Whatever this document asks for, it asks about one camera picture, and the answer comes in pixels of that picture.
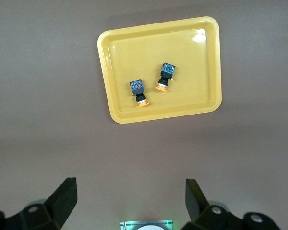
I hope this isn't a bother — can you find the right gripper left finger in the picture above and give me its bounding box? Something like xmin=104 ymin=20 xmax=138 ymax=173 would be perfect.
xmin=0 ymin=177 xmax=78 ymax=230

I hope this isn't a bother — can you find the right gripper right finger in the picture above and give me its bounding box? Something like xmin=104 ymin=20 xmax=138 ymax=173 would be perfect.
xmin=181 ymin=178 xmax=282 ymax=230

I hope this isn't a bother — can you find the yellow push button red-marked label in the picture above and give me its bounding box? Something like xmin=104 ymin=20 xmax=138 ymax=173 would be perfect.
xmin=129 ymin=79 xmax=150 ymax=108

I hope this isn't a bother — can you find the yellow push button green-marked label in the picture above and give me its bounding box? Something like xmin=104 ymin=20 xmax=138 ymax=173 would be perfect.
xmin=155 ymin=62 xmax=177 ymax=92

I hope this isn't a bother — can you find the silver device with green light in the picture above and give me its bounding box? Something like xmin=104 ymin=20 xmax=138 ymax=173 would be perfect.
xmin=120 ymin=219 xmax=175 ymax=230

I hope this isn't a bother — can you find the yellow plastic tray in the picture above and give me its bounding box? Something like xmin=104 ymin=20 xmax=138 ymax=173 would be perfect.
xmin=97 ymin=16 xmax=223 ymax=125

